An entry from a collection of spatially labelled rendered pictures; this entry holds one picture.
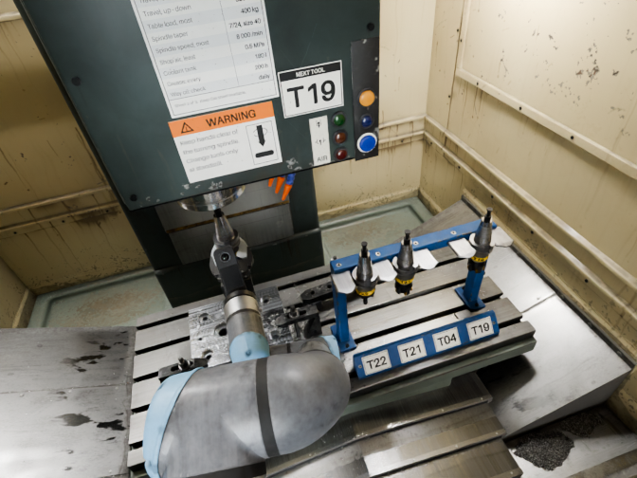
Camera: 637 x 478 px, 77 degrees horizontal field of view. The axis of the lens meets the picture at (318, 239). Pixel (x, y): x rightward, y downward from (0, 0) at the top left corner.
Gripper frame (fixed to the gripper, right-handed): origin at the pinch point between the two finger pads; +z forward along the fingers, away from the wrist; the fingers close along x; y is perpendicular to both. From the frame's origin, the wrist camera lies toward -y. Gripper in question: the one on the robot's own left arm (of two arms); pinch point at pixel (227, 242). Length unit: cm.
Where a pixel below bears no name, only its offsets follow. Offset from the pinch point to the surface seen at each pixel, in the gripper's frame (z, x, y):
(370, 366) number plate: -25, 29, 36
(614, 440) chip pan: -57, 94, 64
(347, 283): -17.1, 25.9, 8.2
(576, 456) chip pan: -57, 80, 64
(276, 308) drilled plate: 0.2, 7.8, 31.1
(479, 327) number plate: -24, 64, 36
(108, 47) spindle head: -21, -5, -53
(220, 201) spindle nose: -8.8, 1.7, -18.4
